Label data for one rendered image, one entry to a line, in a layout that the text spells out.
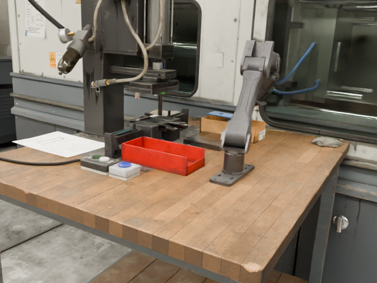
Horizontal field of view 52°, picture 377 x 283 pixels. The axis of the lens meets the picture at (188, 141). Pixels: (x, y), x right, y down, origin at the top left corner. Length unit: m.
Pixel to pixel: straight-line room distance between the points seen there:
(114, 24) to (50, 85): 1.49
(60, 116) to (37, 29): 0.63
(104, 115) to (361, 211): 1.20
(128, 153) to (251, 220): 0.52
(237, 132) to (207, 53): 0.97
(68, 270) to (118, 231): 1.50
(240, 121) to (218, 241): 0.47
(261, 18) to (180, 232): 1.26
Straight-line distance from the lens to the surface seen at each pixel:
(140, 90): 1.40
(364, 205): 1.90
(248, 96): 1.24
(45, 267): 2.46
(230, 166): 1.18
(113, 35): 1.52
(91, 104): 1.62
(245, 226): 0.91
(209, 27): 2.07
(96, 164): 1.20
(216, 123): 1.63
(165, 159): 1.20
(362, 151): 1.81
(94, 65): 1.59
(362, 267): 2.03
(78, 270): 2.39
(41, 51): 3.01
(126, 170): 1.13
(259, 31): 1.90
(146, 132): 1.42
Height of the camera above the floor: 1.32
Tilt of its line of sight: 16 degrees down
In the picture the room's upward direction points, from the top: 3 degrees clockwise
